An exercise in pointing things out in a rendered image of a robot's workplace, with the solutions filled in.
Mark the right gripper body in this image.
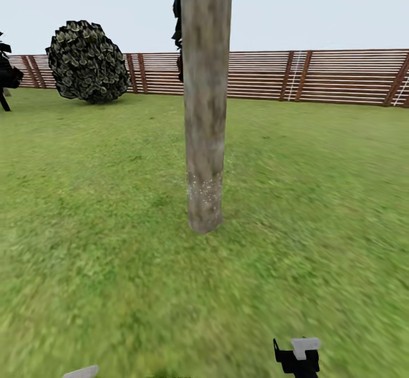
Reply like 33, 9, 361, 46
279, 350, 320, 378

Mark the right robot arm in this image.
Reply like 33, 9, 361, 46
274, 337, 322, 378

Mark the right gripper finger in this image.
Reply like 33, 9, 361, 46
274, 347, 318, 363

